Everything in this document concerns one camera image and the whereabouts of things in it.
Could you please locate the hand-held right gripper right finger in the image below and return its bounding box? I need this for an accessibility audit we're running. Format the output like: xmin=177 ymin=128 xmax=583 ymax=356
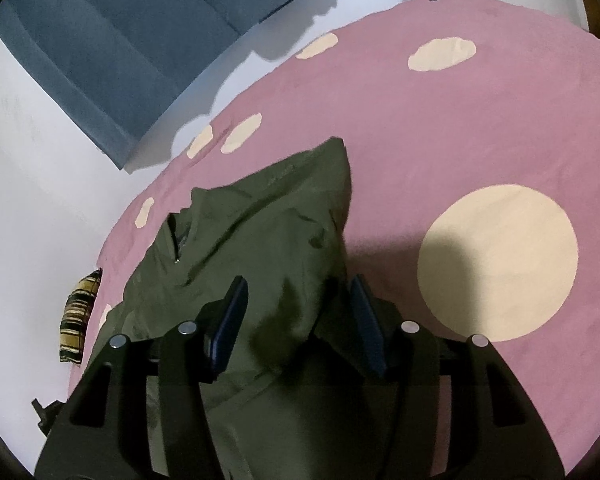
xmin=350 ymin=274 xmax=566 ymax=480

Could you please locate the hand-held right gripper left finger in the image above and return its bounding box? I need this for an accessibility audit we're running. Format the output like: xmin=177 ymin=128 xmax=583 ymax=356
xmin=34 ymin=276 xmax=249 ymax=480

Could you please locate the olive green sweatshirt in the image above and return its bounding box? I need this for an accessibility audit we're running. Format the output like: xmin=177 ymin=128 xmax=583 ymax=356
xmin=45 ymin=136 xmax=406 ymax=480

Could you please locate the yellow black striped cloth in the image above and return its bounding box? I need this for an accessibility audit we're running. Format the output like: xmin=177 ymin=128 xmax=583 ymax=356
xmin=59 ymin=268 xmax=104 ymax=363

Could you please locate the pink blanket with cream dots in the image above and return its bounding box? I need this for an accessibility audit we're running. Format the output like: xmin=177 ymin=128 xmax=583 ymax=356
xmin=70 ymin=0 xmax=600 ymax=480

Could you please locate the blue curtain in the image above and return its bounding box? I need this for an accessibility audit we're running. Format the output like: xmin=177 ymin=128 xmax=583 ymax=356
xmin=0 ymin=0 xmax=376 ymax=173

